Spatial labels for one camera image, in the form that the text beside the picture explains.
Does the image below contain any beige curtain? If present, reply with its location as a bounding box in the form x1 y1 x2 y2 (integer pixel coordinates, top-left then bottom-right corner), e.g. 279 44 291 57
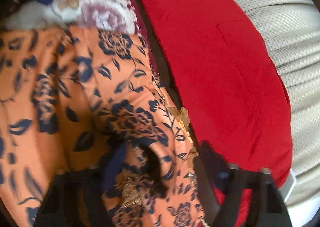
175 0 320 208

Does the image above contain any red blanket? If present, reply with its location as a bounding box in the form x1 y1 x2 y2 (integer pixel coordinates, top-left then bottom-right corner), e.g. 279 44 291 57
141 0 293 226

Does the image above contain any floral plush bed blanket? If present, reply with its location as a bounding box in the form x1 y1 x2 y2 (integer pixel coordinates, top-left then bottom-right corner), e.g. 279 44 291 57
1 0 147 38

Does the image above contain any orange floral garment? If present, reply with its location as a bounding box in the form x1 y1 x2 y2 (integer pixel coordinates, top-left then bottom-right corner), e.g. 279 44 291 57
1 26 204 226

